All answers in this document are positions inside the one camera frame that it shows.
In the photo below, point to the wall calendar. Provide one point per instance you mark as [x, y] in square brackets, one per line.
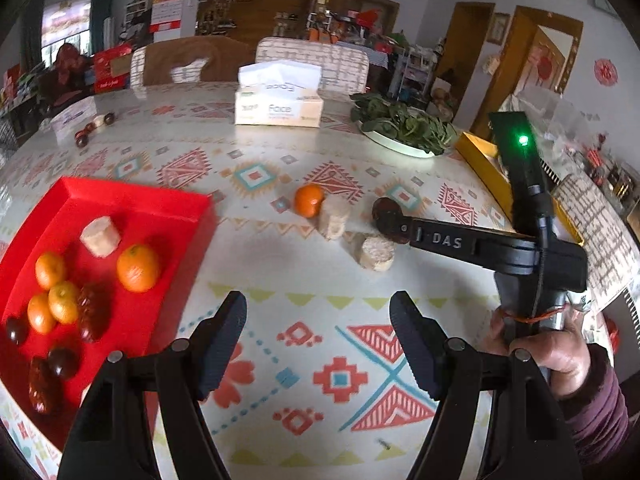
[170, 5]

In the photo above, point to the wrinkled red date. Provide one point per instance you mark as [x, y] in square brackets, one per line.
[387, 212]
[92, 310]
[42, 385]

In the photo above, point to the plate of green leaves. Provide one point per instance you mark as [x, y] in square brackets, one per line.
[400, 122]

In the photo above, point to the dark red plum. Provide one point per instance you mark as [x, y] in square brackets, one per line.
[62, 361]
[16, 329]

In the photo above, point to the pale green oval plate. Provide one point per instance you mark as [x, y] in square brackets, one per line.
[400, 147]

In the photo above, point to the large orange tangerine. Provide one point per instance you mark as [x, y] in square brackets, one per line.
[138, 267]

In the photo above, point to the rice cake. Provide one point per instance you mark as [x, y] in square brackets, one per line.
[100, 236]

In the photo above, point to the framed wall picture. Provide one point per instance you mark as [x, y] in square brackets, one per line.
[498, 28]

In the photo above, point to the person's right hand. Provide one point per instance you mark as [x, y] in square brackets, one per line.
[560, 355]

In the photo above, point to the small orange tangerine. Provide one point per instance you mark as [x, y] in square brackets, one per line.
[308, 200]
[62, 301]
[40, 312]
[50, 270]

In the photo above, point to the small sugarcane piece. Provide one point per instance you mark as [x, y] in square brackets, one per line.
[100, 122]

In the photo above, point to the grey storage cart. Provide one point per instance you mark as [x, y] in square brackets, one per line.
[410, 77]

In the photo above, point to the wooden staircase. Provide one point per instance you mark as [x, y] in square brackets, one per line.
[240, 0]

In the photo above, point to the red gift box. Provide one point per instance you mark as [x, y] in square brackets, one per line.
[112, 67]

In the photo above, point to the yellow taped cardboard box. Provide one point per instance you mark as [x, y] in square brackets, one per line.
[475, 152]

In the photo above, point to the dark red cloth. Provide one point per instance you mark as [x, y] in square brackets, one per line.
[67, 65]

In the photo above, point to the person's right forearm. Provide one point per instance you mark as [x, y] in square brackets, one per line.
[600, 410]

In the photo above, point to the red tray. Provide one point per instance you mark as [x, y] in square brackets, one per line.
[150, 210]

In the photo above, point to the tissue box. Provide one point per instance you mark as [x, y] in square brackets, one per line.
[280, 105]

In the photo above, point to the red round wall decoration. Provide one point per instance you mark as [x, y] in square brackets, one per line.
[605, 71]

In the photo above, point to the white cloth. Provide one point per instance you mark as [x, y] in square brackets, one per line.
[190, 71]

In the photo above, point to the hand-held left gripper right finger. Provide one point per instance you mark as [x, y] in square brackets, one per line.
[415, 340]

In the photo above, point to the brown chair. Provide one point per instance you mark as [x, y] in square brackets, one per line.
[225, 60]

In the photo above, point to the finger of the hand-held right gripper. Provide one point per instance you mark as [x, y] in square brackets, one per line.
[445, 242]

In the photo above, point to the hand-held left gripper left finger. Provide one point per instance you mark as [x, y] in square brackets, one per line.
[222, 345]

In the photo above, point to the white printed card box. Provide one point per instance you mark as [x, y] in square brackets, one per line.
[72, 117]

